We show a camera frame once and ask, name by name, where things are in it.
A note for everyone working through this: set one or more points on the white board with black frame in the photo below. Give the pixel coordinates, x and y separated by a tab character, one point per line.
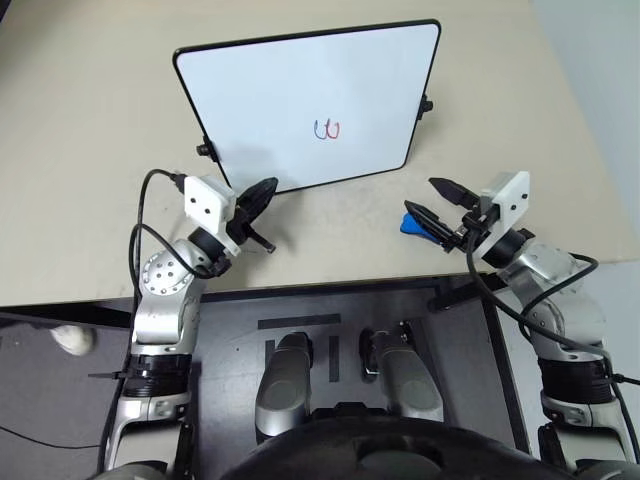
300	85

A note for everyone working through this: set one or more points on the dark rounded body shell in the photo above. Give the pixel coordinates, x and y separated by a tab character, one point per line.
380	455

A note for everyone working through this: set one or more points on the black whiteboard side knob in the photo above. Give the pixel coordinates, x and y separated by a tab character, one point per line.
203	149
426	106

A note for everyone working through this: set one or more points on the dark grey floor platform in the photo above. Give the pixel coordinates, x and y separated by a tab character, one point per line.
225	350

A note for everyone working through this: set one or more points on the white round lump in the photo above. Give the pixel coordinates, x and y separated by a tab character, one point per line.
75	340

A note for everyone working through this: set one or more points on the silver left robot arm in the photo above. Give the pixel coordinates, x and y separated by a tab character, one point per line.
160	300

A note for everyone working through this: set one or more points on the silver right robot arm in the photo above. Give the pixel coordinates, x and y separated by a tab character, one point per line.
560	300

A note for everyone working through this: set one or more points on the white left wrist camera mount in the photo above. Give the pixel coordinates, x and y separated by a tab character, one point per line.
205	202

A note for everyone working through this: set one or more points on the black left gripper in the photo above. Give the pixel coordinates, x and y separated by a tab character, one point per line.
242	222

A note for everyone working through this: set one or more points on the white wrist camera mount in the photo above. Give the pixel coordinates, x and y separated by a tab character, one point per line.
510	200
205	202

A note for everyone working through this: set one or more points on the silver left robot leg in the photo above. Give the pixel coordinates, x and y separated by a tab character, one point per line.
282	380

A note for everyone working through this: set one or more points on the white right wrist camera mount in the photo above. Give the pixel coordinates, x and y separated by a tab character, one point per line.
510	200

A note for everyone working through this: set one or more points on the blue whiteboard eraser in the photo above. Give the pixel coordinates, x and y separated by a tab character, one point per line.
408	225

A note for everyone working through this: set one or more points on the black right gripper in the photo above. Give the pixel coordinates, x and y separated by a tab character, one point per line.
475	220

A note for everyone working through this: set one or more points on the silver right robot leg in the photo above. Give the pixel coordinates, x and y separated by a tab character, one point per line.
410	380

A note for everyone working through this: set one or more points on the silver robot leg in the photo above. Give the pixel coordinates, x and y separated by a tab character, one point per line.
282	380
410	380

